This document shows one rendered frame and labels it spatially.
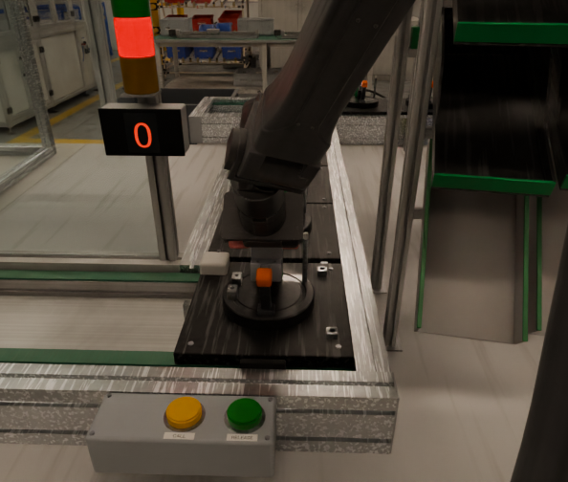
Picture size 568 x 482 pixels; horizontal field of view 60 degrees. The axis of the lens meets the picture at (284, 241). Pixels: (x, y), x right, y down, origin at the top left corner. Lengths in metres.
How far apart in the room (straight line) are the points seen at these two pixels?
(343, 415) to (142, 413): 0.24
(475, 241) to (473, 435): 0.26
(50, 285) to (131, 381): 0.34
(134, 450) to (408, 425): 0.37
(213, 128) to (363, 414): 1.41
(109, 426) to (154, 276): 0.34
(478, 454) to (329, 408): 0.21
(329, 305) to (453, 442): 0.25
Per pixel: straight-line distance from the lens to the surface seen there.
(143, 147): 0.78
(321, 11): 0.34
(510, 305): 0.72
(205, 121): 1.88
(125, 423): 0.62
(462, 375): 0.84
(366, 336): 0.73
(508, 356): 0.91
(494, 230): 0.74
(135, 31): 0.75
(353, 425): 0.66
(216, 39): 5.74
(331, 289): 0.79
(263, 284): 0.64
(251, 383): 0.64
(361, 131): 1.87
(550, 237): 0.78
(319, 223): 0.99
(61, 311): 0.91
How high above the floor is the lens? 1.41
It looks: 28 degrees down
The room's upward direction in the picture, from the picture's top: straight up
